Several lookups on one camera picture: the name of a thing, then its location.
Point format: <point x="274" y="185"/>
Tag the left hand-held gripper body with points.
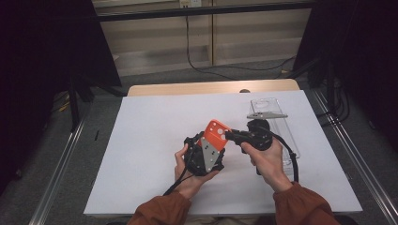
<point x="205" y="159"/>

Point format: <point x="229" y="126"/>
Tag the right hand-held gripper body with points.
<point x="259" y="134"/>

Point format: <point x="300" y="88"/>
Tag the orange phone case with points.
<point x="216" y="133"/>

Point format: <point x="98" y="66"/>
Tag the clear plastic box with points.
<point x="266" y="104"/>

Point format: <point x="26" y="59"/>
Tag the person's left hand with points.
<point x="191" y="184"/>

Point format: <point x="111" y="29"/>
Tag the person's right hand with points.
<point x="269" y="165"/>

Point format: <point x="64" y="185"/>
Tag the dark round table grommet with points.
<point x="244" y="91"/>

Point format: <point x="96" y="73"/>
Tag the white board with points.
<point x="144" y="140"/>

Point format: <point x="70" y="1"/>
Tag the wooden table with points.
<point x="187" y="87"/>

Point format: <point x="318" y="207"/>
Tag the black metal stand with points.
<point x="74" y="106"/>

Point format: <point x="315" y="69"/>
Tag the black horizontal bar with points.
<point x="187" y="12"/>

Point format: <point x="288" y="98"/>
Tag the dark curtain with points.
<point x="359" y="47"/>
<point x="40" y="62"/>

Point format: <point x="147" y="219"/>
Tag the metal floor rail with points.
<point x="353" y="150"/>
<point x="59" y="175"/>

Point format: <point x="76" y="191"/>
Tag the white wall socket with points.
<point x="190" y="3"/>

